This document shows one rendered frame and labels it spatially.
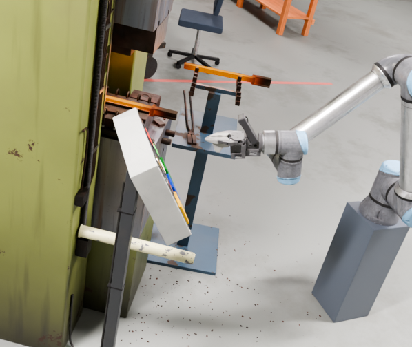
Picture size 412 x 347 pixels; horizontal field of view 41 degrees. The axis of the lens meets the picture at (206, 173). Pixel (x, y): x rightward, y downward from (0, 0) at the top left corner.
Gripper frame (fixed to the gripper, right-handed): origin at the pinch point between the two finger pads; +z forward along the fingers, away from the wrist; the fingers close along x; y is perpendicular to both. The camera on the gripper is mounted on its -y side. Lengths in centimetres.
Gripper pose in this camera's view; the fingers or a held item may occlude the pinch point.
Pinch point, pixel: (208, 137)
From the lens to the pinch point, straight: 206.8
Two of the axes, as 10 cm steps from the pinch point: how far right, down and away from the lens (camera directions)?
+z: -10.0, 0.0, 0.0
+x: 0.0, -5.5, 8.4
